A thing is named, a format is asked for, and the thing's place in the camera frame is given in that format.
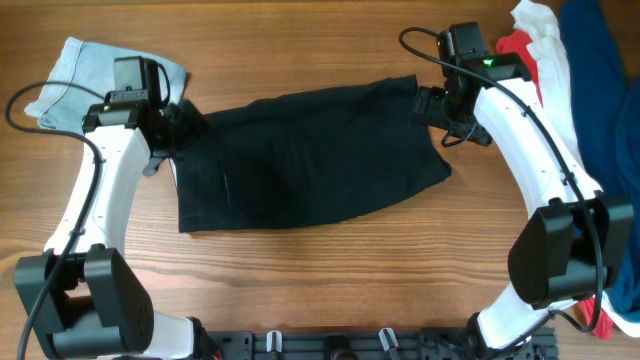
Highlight folded light blue denim shorts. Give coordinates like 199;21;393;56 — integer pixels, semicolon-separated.
24;37;187;134

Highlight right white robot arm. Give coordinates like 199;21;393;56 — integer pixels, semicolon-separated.
427;54;633;358

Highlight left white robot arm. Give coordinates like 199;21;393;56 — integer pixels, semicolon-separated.
14;100;220;359

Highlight red cloth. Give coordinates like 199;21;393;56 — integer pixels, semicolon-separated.
495;28;614;342

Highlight navy blue garment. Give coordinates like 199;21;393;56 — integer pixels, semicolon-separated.
559;0;639;323

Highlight white cloth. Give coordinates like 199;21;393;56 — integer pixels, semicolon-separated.
510;0;640;339

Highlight black shorts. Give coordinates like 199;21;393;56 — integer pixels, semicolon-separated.
176;76;452;233

